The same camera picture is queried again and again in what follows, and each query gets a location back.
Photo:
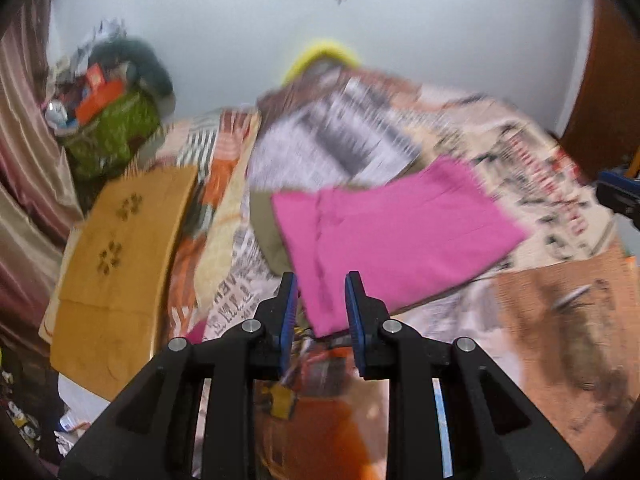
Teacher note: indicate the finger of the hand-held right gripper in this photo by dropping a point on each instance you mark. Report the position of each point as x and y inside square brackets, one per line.
[622, 195]

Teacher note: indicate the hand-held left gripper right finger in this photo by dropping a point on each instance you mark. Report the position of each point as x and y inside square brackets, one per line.
[356, 330]

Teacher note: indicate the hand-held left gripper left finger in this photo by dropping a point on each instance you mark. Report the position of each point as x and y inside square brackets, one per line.
[289, 330]

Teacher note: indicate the pink pants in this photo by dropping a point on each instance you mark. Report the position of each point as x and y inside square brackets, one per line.
[400, 230]

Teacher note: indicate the olive green pants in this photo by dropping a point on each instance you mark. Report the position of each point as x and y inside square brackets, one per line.
[265, 240]

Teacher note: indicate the brown wooden door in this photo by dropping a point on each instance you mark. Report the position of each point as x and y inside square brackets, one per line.
[605, 85]

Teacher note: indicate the wooden board with flower cutouts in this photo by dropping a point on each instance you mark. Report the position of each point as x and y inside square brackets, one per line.
[125, 285]

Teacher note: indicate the printed blanket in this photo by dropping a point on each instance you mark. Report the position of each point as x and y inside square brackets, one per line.
[550, 360]

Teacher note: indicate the white papers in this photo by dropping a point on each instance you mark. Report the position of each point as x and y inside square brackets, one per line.
[80, 410]

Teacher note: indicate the green bag with clutter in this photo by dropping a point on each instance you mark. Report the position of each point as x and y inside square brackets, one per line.
[115, 135]

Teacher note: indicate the orange box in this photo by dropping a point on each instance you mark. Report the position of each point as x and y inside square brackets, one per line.
[100, 95]

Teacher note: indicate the grey plush bundle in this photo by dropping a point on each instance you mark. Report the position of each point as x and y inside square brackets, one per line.
[145, 65]

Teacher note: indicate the striped curtain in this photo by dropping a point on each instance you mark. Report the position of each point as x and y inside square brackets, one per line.
[25, 160]

